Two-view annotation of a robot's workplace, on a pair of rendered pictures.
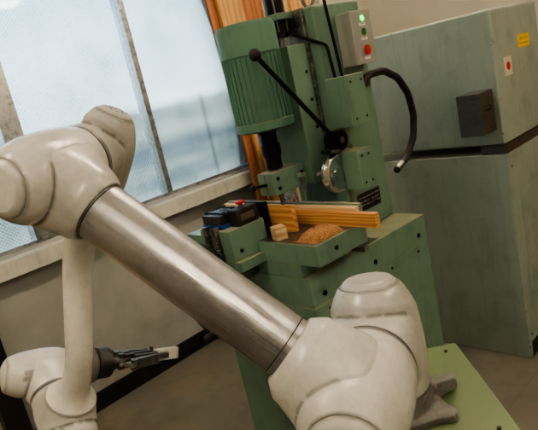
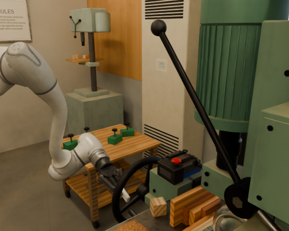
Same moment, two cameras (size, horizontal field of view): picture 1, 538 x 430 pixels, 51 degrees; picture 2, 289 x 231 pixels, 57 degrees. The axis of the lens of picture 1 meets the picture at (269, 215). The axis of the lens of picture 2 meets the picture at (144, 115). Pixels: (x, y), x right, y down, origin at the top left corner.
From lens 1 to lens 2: 1.68 m
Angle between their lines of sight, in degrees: 88
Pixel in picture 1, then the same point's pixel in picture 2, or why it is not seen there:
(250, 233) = (163, 187)
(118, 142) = (8, 63)
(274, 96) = (205, 86)
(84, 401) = (54, 162)
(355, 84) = (285, 142)
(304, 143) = (244, 167)
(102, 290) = not seen: outside the picture
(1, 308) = not seen: hidden behind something
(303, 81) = (274, 86)
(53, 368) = (80, 147)
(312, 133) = not seen: hidden behind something
